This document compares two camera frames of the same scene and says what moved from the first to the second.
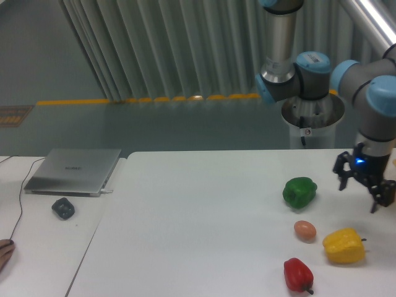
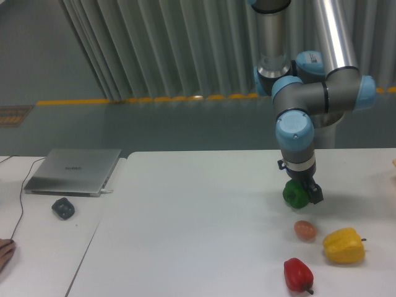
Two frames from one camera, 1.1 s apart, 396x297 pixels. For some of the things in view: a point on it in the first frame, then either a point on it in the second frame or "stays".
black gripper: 370,168 -> 306,177
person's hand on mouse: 7,247 stays
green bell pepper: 299,192 stays
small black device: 64,208 stays
